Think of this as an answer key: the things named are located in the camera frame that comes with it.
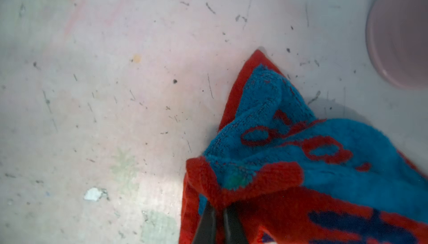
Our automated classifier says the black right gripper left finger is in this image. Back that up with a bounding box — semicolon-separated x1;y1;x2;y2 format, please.
192;202;217;244

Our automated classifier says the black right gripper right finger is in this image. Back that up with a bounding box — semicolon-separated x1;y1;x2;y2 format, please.
224;205;249;244

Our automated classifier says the red blue towel cloth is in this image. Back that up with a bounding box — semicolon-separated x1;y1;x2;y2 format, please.
179;50;428;244

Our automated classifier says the pink pen holder cup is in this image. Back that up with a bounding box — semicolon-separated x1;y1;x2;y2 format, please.
366;0;428;89

